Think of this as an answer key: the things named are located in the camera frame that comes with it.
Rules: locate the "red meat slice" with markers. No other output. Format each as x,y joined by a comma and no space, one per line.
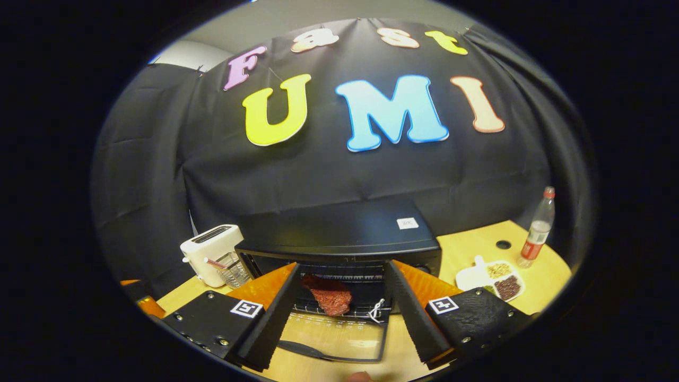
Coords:
331,297

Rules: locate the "dark red beans pile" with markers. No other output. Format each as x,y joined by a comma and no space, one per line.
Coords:
508,287

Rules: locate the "pale beans pile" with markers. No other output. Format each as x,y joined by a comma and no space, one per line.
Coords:
498,270

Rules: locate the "pink and white straw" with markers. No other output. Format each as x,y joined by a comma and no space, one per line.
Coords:
215,262

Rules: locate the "white divided plate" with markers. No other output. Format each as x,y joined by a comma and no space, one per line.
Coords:
469,278

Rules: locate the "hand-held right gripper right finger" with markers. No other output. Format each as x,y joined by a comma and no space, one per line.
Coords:
416,323

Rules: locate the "black electric oven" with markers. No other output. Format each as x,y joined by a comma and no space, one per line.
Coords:
339,228

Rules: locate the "clear bottle with red label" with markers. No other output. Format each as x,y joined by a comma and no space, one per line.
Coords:
536,233

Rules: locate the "white toaster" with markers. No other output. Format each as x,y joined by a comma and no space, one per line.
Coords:
204,249

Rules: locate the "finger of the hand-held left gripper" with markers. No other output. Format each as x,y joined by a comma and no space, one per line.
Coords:
151,307

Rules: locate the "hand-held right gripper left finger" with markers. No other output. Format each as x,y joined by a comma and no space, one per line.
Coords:
270,323

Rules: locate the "black backdrop cloth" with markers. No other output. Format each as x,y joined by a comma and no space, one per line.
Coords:
318,175

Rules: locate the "green beans pile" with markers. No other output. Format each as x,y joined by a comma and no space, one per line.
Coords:
489,289

